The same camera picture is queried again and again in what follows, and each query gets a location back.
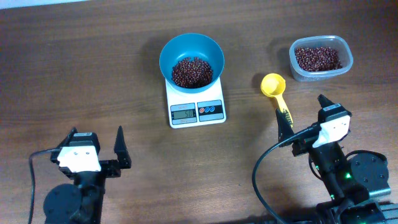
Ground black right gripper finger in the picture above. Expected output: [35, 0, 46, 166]
[275, 109, 294, 147]
[317, 94, 334, 108]

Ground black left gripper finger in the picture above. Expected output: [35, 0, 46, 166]
[114, 126, 131, 169]
[57, 127, 77, 149]

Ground yellow plastic measuring scoop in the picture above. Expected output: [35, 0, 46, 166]
[261, 73, 294, 128]

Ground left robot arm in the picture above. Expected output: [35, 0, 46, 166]
[43, 126, 131, 224]

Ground white digital kitchen scale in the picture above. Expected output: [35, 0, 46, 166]
[165, 78, 226, 129]

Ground red beans in bowl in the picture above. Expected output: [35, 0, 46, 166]
[172, 57, 213, 88]

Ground teal plastic bowl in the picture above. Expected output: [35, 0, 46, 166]
[159, 33, 224, 93]

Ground red beans in container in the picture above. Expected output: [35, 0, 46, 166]
[294, 47, 342, 72]

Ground clear plastic container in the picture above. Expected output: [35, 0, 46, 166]
[289, 35, 354, 82]

